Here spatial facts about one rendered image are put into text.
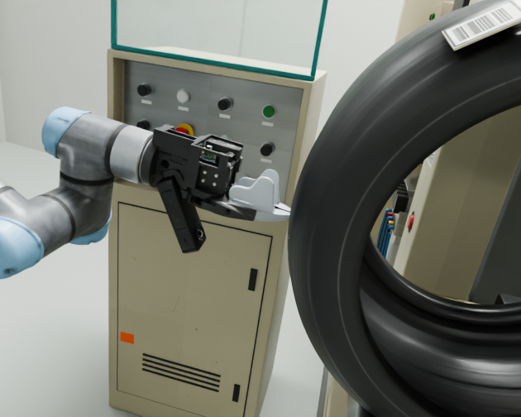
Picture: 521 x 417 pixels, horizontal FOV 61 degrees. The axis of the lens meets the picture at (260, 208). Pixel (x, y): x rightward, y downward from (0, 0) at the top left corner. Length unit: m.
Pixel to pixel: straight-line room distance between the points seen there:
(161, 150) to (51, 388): 1.50
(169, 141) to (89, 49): 3.49
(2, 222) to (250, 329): 0.96
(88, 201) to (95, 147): 0.08
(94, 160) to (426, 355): 0.61
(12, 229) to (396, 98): 0.44
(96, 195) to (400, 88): 0.44
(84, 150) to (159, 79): 0.66
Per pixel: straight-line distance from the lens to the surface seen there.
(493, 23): 0.45
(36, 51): 4.47
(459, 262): 0.90
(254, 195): 0.57
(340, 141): 0.46
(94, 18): 4.01
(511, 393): 0.82
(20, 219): 0.59
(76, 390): 1.96
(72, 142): 0.65
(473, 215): 0.87
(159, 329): 1.53
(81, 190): 0.67
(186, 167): 0.60
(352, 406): 0.68
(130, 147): 0.61
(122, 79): 1.33
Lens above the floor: 1.38
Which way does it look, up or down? 23 degrees down
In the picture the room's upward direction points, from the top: 8 degrees clockwise
